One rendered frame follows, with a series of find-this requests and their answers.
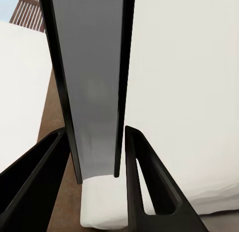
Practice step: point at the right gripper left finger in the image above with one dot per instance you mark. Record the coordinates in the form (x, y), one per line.
(29, 187)

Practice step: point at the bed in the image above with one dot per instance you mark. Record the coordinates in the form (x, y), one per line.
(183, 95)

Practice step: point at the hardback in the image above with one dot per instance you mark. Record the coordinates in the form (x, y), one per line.
(89, 43)

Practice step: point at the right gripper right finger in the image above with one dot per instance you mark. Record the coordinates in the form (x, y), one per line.
(173, 212)

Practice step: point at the fixed window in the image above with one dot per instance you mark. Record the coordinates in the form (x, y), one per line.
(25, 13)

